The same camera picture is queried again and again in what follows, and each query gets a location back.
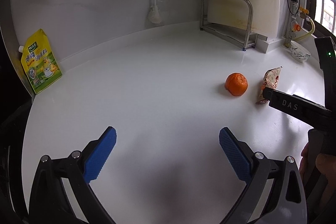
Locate orange tangerine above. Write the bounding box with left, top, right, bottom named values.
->
left=224, top=73, right=248, bottom=97

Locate red white snack packet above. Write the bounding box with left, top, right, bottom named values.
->
left=256, top=67, right=282, bottom=104

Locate gas valve with hose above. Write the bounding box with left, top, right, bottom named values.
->
left=284, top=6, right=315, bottom=48

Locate person's right hand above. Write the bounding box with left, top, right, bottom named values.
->
left=299, top=143, right=336, bottom=194

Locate black cable loop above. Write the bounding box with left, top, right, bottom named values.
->
left=286, top=0, right=301, bottom=16

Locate white patterned bowl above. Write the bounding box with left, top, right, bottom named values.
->
left=289, top=40, right=311, bottom=63

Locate window frame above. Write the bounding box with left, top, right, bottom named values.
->
left=306, top=0, right=335, bottom=38

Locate yellow green seasoning pouch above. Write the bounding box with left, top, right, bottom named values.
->
left=18, top=29, right=62, bottom=94

